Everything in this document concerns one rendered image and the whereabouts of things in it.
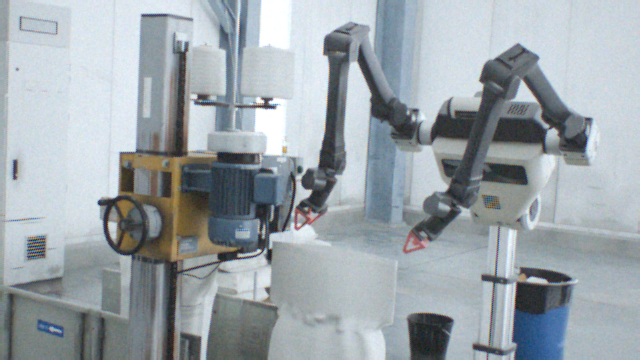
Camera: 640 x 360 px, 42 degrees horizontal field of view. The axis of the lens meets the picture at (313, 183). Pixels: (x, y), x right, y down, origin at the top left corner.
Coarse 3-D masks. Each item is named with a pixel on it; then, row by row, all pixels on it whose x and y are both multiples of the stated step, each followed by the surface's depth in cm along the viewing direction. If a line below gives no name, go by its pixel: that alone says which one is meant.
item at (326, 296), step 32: (288, 256) 281; (320, 256) 268; (352, 256) 265; (288, 288) 281; (320, 288) 268; (352, 288) 266; (384, 288) 264; (288, 320) 277; (320, 320) 268; (352, 320) 266; (384, 320) 264; (288, 352) 275; (320, 352) 268; (352, 352) 263; (384, 352) 270
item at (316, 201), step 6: (312, 192) 273; (318, 192) 271; (324, 192) 271; (306, 198) 274; (312, 198) 272; (318, 198) 271; (324, 198) 272; (306, 204) 271; (312, 204) 272; (318, 204) 272; (324, 204) 276; (312, 210) 270; (318, 210) 271
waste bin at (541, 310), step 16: (528, 272) 495; (544, 272) 491; (560, 272) 484; (528, 288) 451; (544, 288) 449; (560, 288) 452; (528, 304) 452; (544, 304) 451; (560, 304) 454; (528, 320) 453; (544, 320) 453; (560, 320) 457; (512, 336) 458; (528, 336) 454; (544, 336) 454; (560, 336) 459; (528, 352) 456; (544, 352) 455; (560, 352) 462
